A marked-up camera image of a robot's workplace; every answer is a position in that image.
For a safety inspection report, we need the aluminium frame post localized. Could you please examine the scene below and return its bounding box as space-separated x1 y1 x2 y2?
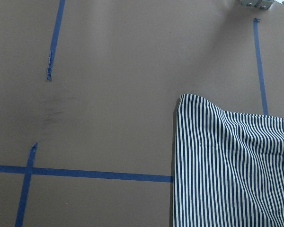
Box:
237 0 275 10

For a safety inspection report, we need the striped polo shirt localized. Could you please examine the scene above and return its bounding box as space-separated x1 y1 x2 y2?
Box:
173 94 284 227

